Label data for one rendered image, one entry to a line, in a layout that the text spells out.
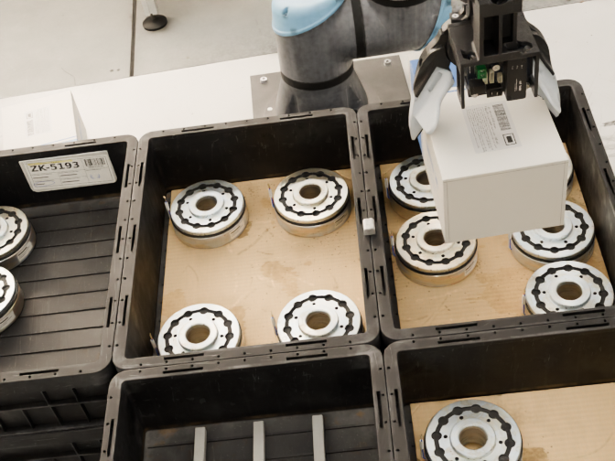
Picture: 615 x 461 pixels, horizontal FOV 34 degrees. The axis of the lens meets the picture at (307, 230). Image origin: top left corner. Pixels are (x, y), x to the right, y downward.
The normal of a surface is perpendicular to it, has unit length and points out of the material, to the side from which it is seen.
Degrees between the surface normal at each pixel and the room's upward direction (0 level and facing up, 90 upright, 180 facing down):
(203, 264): 0
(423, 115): 58
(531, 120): 0
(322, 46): 87
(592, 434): 0
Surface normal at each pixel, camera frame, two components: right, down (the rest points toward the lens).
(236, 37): -0.13, -0.68
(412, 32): 0.16, 0.75
